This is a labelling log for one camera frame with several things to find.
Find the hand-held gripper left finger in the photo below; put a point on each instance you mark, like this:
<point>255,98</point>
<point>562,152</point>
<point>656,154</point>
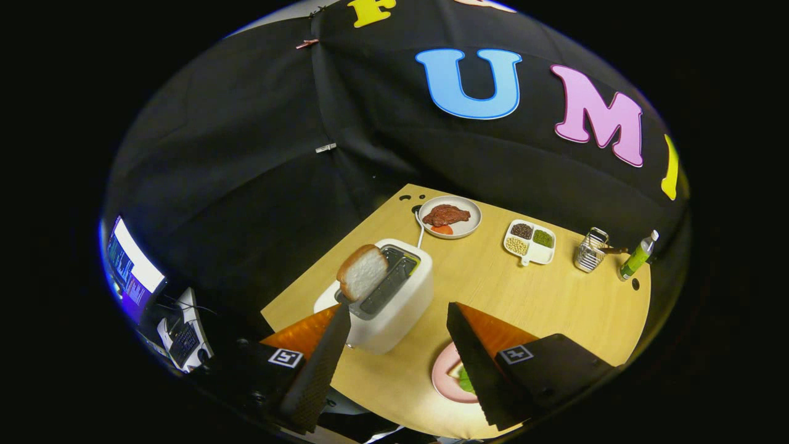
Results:
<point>320,370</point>

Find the pink cloth clip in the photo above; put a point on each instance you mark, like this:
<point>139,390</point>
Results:
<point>306,43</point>

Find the brown meat steak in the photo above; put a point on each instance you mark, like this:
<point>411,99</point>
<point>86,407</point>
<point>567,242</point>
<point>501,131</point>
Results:
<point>445,215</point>

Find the pile of yellow beans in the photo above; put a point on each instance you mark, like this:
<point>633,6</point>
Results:
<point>516,246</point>

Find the computer monitor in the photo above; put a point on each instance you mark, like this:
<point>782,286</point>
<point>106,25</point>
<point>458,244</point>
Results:
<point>132,274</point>

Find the pile of dark beans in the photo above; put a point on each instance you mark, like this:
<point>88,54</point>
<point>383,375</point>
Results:
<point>521,230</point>

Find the black backdrop cloth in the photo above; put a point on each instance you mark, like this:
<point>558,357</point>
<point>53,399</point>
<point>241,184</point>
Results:
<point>246,154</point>

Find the divided white dish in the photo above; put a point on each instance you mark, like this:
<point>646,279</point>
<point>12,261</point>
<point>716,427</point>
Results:
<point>539,254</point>

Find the round white plate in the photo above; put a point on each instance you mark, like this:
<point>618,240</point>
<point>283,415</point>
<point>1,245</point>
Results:
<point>471,222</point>

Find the green label bottle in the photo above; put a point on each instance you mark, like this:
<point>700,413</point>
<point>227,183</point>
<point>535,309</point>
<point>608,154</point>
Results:
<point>635,259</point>

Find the white toaster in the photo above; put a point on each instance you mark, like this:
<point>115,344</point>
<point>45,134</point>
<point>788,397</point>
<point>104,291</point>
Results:
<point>400,308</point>

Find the white cloth clip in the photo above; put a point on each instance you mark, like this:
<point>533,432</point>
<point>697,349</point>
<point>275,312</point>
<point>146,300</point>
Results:
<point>325,147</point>

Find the pile of green beans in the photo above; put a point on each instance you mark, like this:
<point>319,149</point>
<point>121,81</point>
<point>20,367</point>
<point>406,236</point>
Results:
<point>543,238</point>

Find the green lettuce leaf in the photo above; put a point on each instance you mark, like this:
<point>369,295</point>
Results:
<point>466,382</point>

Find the white keyboard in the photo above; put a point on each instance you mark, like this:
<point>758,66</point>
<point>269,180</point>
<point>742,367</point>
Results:
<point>185,339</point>

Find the red tomato slice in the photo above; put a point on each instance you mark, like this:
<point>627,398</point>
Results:
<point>441,230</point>

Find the pink plate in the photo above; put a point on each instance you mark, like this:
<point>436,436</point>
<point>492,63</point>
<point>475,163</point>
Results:
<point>441,376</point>

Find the white bread slice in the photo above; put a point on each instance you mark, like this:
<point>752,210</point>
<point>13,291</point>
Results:
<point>363,271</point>

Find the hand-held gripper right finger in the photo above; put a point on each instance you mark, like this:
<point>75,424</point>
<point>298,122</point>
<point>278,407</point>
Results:
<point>474,370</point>

